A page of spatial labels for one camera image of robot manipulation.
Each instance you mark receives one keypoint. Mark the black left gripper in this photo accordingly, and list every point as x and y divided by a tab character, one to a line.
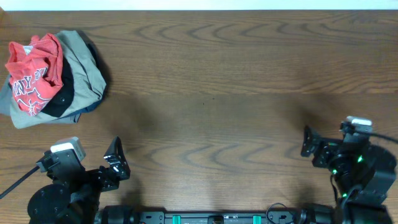
118	167

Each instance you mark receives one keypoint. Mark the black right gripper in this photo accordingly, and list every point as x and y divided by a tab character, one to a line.
328	147

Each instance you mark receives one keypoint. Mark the red t-shirt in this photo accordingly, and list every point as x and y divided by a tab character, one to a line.
36	72

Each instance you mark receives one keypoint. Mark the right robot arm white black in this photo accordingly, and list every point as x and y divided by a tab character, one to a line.
361	175

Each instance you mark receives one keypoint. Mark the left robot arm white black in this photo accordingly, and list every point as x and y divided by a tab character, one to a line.
74	194

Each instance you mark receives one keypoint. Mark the dark blue folded garment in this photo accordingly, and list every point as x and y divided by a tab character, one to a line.
87	109

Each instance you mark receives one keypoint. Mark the grey folded garment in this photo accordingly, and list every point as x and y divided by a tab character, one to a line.
89	83

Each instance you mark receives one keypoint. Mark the black folded shirt white logo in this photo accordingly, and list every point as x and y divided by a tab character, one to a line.
64	97

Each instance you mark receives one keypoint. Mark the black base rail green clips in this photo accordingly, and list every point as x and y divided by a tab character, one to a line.
270	217

